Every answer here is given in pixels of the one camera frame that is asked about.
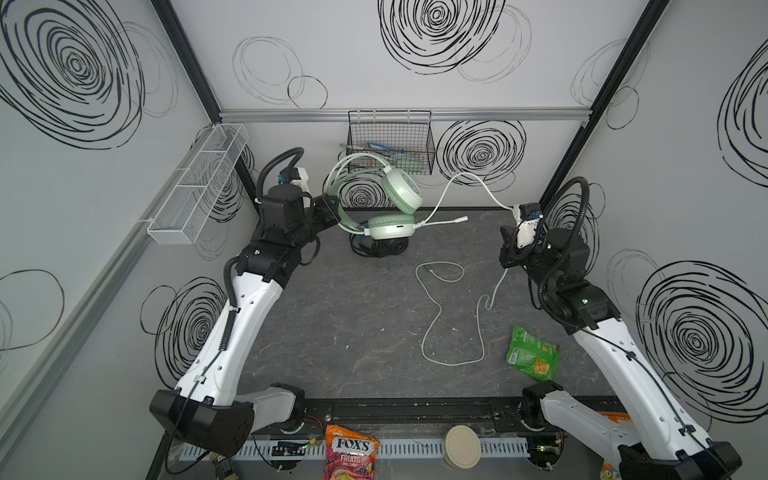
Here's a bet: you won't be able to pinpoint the green snack bag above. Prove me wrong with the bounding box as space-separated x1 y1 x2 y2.
505 325 560 381

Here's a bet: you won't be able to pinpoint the green item in basket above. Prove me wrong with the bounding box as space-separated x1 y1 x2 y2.
398 152 433 175

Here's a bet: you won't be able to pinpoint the black blue headphones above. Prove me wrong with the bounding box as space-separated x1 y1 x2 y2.
349 234 409 258

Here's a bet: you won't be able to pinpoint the mint green headphones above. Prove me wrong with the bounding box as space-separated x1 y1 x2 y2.
323 152 523 367

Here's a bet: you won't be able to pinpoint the white slotted cable duct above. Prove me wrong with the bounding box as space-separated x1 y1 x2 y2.
230 436 532 463

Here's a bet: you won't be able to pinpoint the black wire basket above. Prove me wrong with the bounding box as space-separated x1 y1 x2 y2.
344 109 436 168

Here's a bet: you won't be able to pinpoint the round beige lid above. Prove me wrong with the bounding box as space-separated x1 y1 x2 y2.
443 425 482 470

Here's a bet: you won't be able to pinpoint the aluminium wall rail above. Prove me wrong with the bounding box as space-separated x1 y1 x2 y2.
220 107 592 123

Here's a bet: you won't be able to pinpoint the orange snack bag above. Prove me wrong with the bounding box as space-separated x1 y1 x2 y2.
600 412 632 480

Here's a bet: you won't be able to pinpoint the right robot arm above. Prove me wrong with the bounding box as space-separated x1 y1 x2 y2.
499 177 742 479

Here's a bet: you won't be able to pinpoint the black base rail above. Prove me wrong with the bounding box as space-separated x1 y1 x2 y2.
251 395 625 428

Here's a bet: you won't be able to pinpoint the pink Fox's candy bag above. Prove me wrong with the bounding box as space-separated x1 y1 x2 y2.
323 425 380 480

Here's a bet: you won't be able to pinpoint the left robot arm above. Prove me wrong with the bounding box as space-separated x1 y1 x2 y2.
149 147 339 457

